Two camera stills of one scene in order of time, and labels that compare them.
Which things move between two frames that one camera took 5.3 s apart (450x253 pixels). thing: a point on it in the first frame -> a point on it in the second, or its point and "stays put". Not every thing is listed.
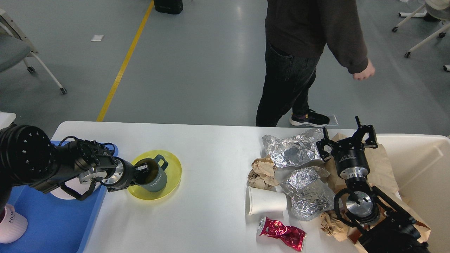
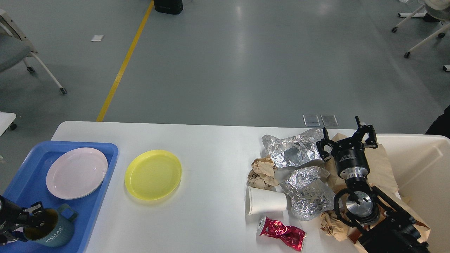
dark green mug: x=154 y=180 -> x=56 y=229
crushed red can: x=293 y=237 stays put
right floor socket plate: x=333 y=121 stays put
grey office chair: x=15 y=47 stays put
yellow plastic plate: x=173 y=171 stays put
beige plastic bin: x=422 y=163 stays put
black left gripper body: x=120 y=177 -> x=12 y=215
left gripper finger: x=144 y=168 -> x=18 y=233
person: x=296 y=32 -> x=441 y=126
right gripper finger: x=326 y=141 stays put
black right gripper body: x=351 y=161 stays put
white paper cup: x=258 y=201 stays put
